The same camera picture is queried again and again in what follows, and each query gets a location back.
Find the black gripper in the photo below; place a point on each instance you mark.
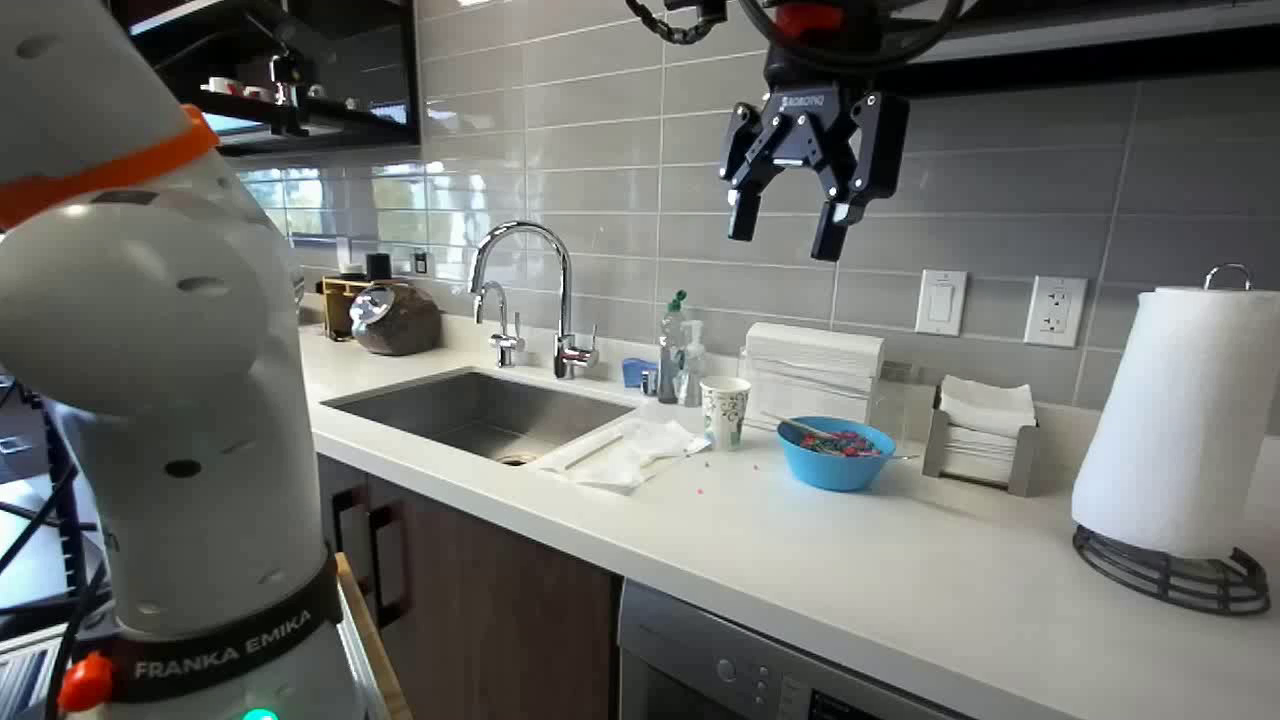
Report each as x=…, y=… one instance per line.
x=846, y=142

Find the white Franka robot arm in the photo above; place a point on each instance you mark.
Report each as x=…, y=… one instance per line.
x=146, y=302

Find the white paper cup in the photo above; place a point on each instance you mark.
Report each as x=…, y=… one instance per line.
x=725, y=407

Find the white folded paper towel stack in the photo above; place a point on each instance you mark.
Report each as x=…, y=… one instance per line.
x=810, y=371

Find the clear dish soap bottle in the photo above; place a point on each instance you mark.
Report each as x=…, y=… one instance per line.
x=677, y=350

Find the blue sponge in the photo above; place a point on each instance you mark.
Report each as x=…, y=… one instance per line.
x=643, y=375

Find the black range hood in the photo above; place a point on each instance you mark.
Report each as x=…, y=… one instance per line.
x=1089, y=43

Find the blue plastic bowl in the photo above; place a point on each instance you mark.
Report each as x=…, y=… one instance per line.
x=835, y=452

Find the white cloth on counter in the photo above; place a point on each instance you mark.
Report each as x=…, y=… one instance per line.
x=621, y=452

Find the white power outlet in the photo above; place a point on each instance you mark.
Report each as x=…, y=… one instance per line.
x=1054, y=310

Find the metal napkin holder with napkins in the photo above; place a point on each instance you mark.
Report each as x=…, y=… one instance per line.
x=981, y=432

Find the stainless steel sink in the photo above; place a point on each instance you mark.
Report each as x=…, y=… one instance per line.
x=482, y=413

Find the dark brown basket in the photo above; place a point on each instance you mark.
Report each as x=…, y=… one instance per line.
x=387, y=318

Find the white paper towel roll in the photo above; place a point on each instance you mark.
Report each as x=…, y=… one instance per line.
x=1182, y=430

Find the stainless dishwasher front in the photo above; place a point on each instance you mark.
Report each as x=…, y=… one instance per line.
x=681, y=661

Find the white light switch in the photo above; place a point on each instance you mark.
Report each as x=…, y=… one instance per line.
x=943, y=302

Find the wooden cabinet with handles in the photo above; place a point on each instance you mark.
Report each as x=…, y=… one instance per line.
x=474, y=617

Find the dark wall shelf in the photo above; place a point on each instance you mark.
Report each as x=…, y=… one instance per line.
x=285, y=74

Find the black wire towel holder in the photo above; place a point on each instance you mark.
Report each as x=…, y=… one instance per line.
x=1233, y=587

